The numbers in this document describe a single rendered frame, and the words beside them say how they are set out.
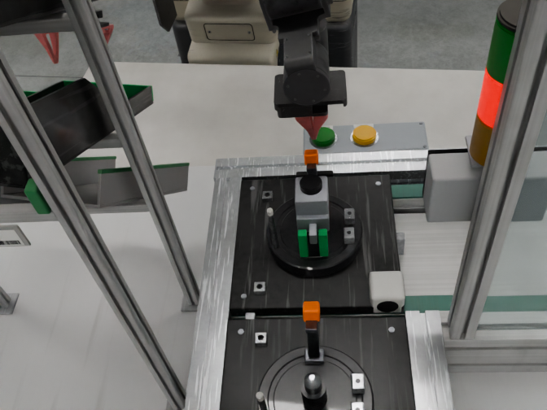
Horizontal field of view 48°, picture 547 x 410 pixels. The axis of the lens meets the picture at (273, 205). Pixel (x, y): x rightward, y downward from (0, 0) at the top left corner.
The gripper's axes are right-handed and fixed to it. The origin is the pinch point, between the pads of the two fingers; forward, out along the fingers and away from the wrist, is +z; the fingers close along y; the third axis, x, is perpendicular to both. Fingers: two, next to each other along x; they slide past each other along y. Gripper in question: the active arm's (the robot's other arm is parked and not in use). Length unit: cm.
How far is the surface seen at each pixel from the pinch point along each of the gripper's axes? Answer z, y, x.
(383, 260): 7.9, 9.2, -18.6
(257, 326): 7.7, -8.5, -28.5
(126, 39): 106, -95, 181
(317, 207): -2.4, 0.4, -16.5
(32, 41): 106, -144, 185
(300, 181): -4.6, -1.7, -13.8
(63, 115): -27.3, -23.5, -23.3
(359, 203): 8.0, 6.4, -7.9
